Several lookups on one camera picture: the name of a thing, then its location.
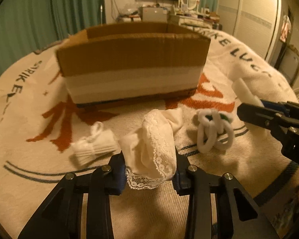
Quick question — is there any small silver fridge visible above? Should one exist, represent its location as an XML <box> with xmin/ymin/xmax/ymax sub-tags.
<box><xmin>141</xmin><ymin>7</ymin><xmax>167</xmax><ymax>23</ymax></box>

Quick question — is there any large teal curtain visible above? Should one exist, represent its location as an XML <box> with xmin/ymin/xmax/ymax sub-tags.
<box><xmin>0</xmin><ymin>0</ymin><xmax>106</xmax><ymax>76</ymax></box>

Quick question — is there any brown cardboard box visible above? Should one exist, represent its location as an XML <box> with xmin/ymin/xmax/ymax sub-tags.
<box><xmin>55</xmin><ymin>22</ymin><xmax>210</xmax><ymax>106</ymax></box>

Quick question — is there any white vanity table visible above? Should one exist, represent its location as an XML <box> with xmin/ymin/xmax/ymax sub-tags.
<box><xmin>167</xmin><ymin>14</ymin><xmax>222</xmax><ymax>31</ymax></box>

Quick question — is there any white sliding wardrobe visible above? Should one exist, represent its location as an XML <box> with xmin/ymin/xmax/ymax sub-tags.
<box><xmin>216</xmin><ymin>0</ymin><xmax>286</xmax><ymax>62</ymax></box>

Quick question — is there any white rolled sock bundle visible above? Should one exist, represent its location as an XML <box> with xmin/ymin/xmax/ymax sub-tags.
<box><xmin>71</xmin><ymin>121</ymin><xmax>119</xmax><ymax>166</ymax></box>

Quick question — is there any cream woven blanket with lettering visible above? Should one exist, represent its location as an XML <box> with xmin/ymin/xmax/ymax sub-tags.
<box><xmin>0</xmin><ymin>30</ymin><xmax>299</xmax><ymax>238</ymax></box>

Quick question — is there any cream lace cloth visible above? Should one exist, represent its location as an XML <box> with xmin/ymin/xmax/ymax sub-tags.
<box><xmin>118</xmin><ymin>108</ymin><xmax>184</xmax><ymax>190</ymax></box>

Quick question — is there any white fuzzy ring chain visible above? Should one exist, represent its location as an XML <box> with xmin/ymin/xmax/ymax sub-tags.
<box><xmin>196</xmin><ymin>109</ymin><xmax>236</xmax><ymax>154</ymax></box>

